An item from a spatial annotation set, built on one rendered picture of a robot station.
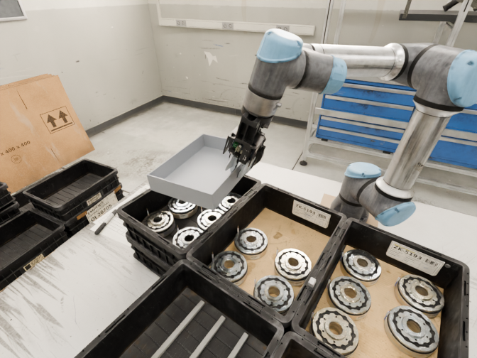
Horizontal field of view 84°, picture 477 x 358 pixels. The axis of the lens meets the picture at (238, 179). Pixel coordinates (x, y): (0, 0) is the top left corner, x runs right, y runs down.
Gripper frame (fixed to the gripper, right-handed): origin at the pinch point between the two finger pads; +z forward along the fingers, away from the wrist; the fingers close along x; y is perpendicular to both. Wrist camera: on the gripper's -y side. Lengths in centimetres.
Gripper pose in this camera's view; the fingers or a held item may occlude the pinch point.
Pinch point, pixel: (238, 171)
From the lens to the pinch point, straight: 72.5
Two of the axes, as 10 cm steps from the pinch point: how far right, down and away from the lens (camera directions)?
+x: 8.8, 4.5, -1.3
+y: -3.8, 5.4, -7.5
